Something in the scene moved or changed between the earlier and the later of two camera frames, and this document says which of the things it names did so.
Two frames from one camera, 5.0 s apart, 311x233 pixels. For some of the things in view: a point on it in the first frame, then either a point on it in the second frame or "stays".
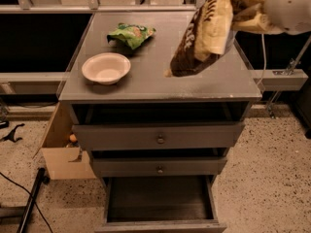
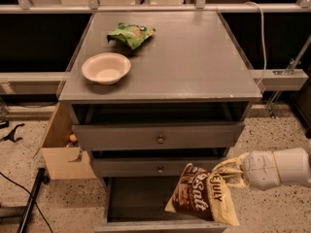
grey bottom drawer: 159,204 stays
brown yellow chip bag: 208,36 -> 203,194
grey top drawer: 157,136 stays
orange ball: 73,138 stays
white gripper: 287,9 -> 259,170
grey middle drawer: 159,166 stays
